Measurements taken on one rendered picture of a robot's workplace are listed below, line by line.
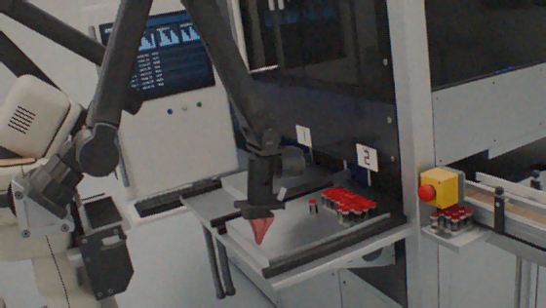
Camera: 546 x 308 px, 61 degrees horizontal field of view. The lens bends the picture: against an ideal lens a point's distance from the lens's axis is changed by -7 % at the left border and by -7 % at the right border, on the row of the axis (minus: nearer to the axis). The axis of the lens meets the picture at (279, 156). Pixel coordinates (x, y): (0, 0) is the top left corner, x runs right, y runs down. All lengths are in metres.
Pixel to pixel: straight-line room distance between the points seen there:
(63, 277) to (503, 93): 1.18
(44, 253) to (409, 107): 0.88
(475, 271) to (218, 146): 1.10
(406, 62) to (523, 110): 0.45
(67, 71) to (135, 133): 4.55
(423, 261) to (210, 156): 1.04
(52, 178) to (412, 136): 0.77
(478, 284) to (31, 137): 1.22
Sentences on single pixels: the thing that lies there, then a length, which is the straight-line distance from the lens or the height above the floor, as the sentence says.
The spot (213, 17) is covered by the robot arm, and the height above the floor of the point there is 1.44.
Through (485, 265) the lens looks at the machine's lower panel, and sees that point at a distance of 1.52.
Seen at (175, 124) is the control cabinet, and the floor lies 1.06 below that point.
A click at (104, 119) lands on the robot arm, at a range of 0.93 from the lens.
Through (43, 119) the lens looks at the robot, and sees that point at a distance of 1.07.
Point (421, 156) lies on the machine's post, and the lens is 1.20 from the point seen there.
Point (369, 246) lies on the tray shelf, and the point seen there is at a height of 0.88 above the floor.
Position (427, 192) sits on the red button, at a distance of 1.13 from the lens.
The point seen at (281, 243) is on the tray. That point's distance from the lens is 1.24.
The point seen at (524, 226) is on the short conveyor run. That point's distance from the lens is 1.17.
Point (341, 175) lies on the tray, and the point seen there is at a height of 0.90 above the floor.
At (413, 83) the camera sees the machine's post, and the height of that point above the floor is 1.24.
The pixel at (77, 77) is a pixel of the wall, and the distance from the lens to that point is 6.44.
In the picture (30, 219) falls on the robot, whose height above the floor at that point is 1.15.
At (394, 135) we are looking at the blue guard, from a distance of 1.22.
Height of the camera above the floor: 1.45
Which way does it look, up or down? 17 degrees down
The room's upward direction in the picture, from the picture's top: 8 degrees counter-clockwise
